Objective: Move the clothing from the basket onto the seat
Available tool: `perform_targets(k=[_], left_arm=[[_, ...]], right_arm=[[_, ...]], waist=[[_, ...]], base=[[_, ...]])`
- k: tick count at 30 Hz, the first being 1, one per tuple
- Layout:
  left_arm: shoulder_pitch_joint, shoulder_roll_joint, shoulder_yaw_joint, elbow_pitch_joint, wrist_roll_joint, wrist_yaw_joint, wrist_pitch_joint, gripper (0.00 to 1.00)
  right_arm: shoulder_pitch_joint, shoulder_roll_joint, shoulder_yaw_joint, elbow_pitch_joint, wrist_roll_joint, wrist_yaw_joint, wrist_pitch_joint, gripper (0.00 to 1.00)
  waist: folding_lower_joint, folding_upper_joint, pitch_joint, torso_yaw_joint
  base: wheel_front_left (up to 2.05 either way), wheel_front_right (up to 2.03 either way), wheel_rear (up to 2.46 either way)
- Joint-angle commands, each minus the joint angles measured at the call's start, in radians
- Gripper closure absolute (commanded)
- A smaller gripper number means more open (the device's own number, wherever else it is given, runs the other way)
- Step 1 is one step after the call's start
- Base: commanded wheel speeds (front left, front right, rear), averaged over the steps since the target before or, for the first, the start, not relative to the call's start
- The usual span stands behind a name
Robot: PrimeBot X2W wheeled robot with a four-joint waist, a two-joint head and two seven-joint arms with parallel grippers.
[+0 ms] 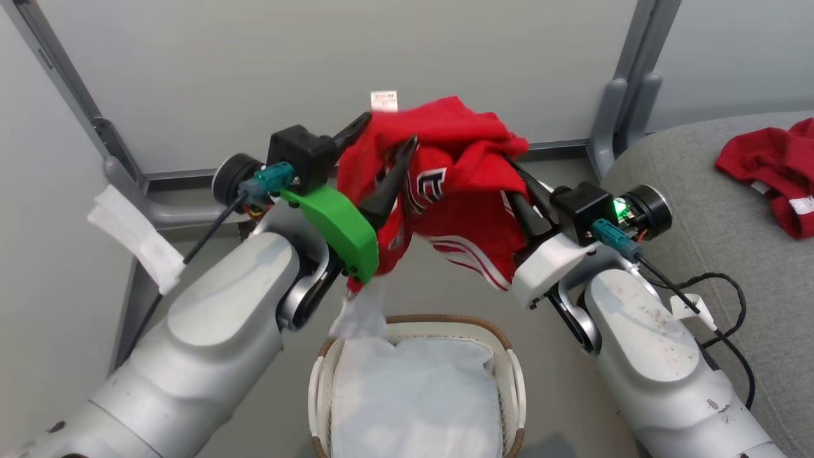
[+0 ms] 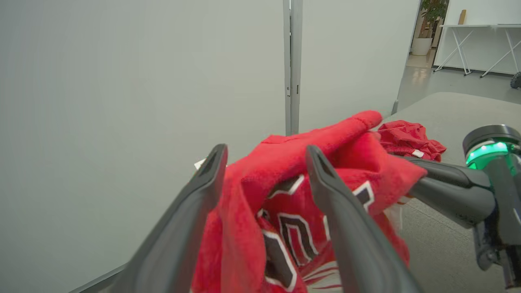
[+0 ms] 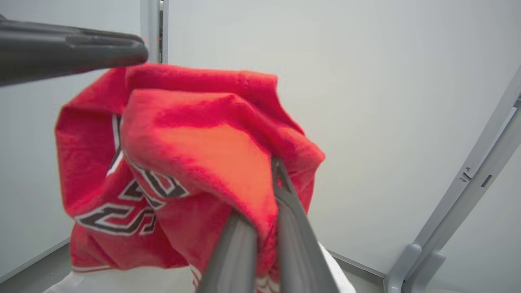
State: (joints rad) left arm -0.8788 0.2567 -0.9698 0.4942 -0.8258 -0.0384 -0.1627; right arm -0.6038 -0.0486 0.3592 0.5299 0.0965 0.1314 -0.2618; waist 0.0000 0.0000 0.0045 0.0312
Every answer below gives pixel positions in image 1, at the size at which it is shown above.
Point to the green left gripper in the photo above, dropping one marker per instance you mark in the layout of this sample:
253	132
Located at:
343	232

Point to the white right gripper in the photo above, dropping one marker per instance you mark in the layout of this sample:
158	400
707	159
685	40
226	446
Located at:
547	267

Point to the red jersey with striped trim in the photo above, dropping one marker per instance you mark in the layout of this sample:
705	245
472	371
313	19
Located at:
464	191

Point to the red garment with elastic waistband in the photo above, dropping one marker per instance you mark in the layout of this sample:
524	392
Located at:
769	159

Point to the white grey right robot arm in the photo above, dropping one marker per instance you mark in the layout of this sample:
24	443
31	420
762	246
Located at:
642	343

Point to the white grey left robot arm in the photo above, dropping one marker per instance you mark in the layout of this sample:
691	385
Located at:
216	331

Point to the grey couch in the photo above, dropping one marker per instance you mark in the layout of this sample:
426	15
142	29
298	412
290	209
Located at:
718	229

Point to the white laundry basket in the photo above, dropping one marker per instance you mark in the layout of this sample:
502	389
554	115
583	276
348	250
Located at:
512	381

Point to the white cloth garment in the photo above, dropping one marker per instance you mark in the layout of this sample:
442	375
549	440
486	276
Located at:
413	394

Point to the white crumpled paper strip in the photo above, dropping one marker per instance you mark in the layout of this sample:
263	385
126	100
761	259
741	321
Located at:
140	242

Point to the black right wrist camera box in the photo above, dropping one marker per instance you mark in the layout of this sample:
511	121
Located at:
582	210

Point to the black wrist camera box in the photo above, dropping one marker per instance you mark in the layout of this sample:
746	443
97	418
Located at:
299	152
582	210

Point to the grey partition base rail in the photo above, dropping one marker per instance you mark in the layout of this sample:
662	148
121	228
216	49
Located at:
559	146

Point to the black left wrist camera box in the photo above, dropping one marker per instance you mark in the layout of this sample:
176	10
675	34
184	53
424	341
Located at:
299	152

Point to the grey metal partition post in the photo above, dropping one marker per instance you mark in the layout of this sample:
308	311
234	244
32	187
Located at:
63	70
639	51

